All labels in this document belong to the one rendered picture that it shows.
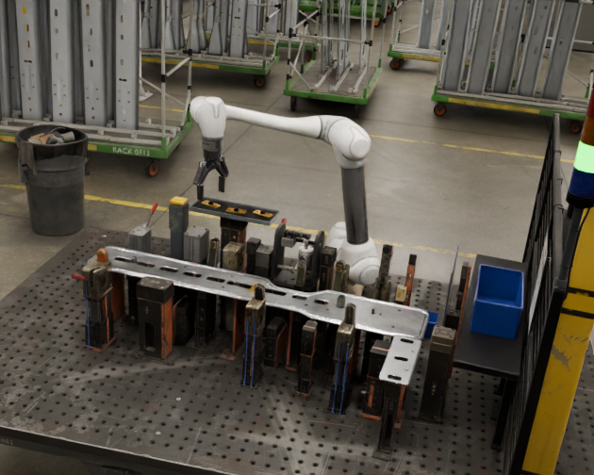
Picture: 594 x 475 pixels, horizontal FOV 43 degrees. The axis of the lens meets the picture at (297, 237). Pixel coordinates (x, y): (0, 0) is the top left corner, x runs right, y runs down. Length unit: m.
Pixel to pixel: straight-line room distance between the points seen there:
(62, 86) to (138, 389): 4.78
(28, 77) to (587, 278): 6.07
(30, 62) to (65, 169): 2.05
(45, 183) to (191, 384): 2.97
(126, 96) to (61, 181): 1.75
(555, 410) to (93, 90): 5.68
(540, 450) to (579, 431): 0.62
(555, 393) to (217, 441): 1.12
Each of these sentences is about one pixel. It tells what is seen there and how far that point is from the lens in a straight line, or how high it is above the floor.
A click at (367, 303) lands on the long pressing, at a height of 1.00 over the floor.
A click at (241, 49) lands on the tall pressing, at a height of 0.42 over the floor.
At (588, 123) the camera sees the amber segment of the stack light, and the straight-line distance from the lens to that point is 1.89.
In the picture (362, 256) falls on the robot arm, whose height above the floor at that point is 0.95.
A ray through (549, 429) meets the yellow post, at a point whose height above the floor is 1.05.
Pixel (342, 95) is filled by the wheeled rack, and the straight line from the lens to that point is 9.04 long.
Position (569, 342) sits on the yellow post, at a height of 1.34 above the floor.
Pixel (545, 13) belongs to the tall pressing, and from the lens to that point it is 9.86.
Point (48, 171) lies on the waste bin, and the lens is 5.58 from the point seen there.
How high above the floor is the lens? 2.42
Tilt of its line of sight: 25 degrees down
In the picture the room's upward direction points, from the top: 4 degrees clockwise
